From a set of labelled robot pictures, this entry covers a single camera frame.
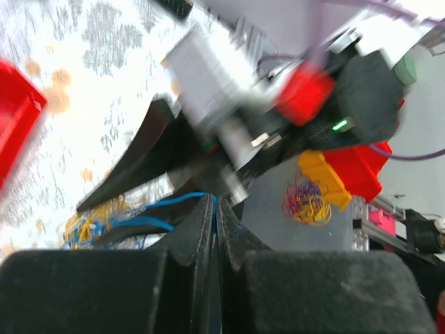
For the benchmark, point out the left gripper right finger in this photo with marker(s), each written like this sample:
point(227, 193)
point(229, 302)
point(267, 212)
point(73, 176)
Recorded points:
point(267, 291)

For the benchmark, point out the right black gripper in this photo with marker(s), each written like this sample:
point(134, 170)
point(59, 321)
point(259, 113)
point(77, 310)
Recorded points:
point(223, 160)

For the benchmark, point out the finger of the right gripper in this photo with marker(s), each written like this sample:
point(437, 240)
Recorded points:
point(146, 158)

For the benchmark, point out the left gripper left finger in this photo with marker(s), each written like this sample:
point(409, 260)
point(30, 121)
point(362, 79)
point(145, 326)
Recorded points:
point(162, 289)

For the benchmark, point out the red plastic bin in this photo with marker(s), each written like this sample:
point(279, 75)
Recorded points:
point(21, 107)

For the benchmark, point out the floral table mat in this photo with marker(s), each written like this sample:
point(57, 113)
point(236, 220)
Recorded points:
point(99, 65)

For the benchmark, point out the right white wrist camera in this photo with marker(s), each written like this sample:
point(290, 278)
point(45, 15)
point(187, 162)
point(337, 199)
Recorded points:
point(223, 98)

